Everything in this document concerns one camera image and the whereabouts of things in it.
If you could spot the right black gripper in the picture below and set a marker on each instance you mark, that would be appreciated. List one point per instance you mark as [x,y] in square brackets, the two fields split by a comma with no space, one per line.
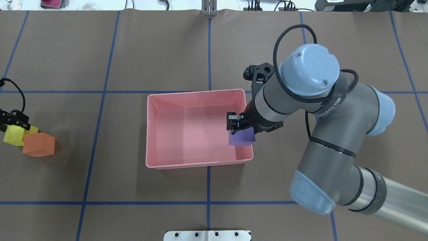
[251,119]

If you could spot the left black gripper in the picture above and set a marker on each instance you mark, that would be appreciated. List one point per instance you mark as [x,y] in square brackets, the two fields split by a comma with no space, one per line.
[13,117]

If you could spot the yellow foam cube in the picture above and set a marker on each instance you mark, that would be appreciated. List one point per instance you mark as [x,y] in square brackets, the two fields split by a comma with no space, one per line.
[15,135]

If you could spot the purple foam cube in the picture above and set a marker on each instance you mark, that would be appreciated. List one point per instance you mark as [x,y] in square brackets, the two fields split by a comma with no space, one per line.
[242,137]

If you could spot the orange foam cube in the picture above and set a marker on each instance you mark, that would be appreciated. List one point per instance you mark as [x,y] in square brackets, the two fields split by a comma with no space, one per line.
[39,145]

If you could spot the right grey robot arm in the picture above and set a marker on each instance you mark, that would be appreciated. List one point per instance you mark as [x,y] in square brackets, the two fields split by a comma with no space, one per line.
[310,79]

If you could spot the pink plastic bin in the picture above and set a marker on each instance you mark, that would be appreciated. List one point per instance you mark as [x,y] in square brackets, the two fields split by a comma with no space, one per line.
[188,129]

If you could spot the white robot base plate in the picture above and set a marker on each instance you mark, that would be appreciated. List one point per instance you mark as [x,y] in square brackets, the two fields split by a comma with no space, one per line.
[208,235]

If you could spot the metal bracket table edge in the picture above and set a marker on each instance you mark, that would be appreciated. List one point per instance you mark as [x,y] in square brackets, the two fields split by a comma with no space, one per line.
[209,7]

